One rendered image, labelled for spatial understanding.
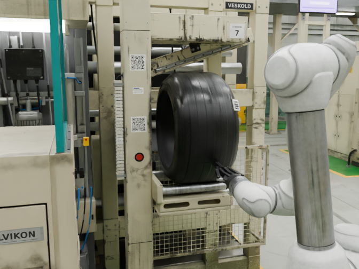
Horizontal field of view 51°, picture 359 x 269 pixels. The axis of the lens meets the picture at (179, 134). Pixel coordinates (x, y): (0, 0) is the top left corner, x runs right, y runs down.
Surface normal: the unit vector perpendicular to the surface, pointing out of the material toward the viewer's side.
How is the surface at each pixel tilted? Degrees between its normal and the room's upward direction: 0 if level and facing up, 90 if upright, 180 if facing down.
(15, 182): 90
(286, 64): 89
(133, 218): 90
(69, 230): 90
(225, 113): 69
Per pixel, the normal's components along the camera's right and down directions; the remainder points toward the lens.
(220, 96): 0.22, -0.49
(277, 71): -0.75, 0.04
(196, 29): 0.27, 0.15
